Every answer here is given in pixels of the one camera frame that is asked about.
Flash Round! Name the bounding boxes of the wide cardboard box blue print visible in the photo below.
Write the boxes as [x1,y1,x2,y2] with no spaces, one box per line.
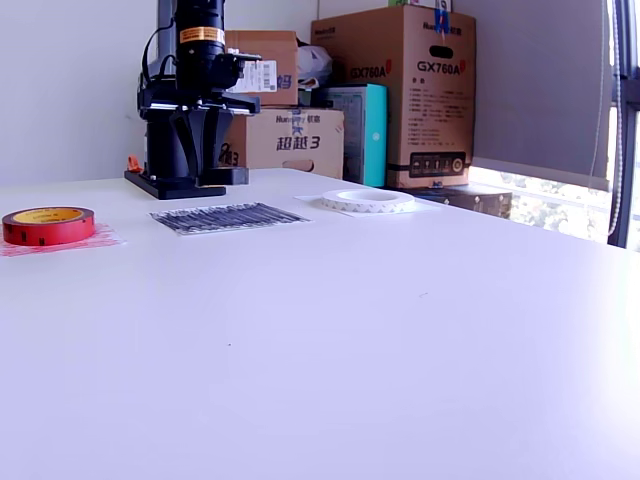
[219,106,346,180]

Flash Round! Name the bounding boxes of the teal and black carton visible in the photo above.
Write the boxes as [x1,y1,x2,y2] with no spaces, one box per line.
[313,83,389,189]

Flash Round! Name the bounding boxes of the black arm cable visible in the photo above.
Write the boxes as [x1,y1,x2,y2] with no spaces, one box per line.
[141,17,179,84]

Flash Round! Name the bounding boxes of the tall GX760A cardboard box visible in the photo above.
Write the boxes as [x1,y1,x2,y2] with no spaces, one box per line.
[310,4,477,190]

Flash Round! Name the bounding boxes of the plain white paper sheet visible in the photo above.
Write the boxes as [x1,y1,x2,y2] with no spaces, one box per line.
[293,192,444,220]

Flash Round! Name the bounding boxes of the red tape roll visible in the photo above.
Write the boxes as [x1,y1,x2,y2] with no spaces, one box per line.
[1,206,96,247]

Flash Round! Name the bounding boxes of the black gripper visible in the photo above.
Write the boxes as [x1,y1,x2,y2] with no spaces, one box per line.
[139,89,262,179]

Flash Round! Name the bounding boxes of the small cardboard box shipping label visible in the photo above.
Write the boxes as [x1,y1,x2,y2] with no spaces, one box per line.
[222,30,300,108]

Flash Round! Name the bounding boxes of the grey roller blind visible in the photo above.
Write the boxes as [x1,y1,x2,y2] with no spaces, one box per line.
[452,0,615,193]

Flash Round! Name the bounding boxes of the white plastic bag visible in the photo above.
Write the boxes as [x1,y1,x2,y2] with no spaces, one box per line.
[297,43,334,92]

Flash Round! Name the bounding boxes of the white tape roll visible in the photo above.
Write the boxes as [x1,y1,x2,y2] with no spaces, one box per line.
[320,188,416,214]

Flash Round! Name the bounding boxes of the red scribbled paper sheet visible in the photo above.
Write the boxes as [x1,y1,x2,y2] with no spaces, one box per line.
[0,222,124,259]

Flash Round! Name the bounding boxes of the black scribbled paper sheet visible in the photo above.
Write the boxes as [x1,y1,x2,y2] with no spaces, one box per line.
[147,201,311,236]

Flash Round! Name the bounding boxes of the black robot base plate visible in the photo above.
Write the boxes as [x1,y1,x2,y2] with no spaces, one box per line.
[124,169,227,200]

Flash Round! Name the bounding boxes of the white bead chain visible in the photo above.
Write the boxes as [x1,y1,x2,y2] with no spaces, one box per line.
[606,0,626,239]

